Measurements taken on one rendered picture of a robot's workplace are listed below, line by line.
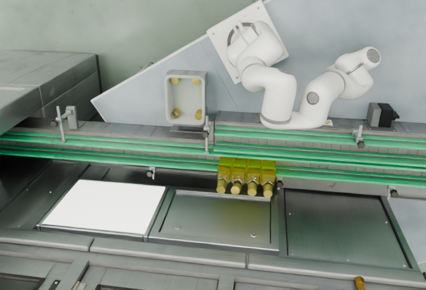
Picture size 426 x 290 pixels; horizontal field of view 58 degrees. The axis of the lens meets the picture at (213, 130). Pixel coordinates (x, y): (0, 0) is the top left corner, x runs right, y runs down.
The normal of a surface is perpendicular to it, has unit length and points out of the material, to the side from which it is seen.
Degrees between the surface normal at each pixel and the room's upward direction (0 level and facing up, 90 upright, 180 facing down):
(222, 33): 5
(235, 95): 0
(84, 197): 90
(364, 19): 0
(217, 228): 90
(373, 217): 90
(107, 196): 90
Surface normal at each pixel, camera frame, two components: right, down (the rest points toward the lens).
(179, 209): 0.01, -0.91
